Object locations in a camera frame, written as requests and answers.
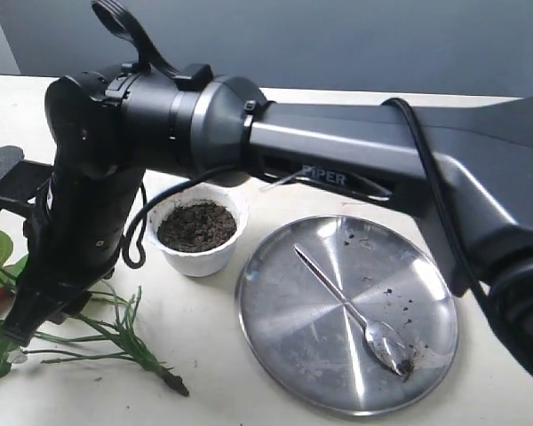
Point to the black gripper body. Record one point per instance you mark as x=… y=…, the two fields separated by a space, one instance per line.
x=76 y=231

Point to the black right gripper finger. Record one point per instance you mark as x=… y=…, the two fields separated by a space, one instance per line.
x=30 y=310

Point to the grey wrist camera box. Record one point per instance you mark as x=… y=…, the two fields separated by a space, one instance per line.
x=20 y=180

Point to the round stainless steel plate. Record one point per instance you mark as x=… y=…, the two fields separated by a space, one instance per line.
x=307 y=341

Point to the artificial red anthurium plant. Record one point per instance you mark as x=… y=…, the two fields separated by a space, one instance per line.
x=120 y=331

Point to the small metal spoon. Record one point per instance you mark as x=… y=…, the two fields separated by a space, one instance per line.
x=383 y=341

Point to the white scalloped plastic pot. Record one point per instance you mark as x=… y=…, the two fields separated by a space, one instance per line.
x=197 y=230

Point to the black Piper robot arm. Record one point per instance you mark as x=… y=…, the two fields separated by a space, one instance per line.
x=465 y=174

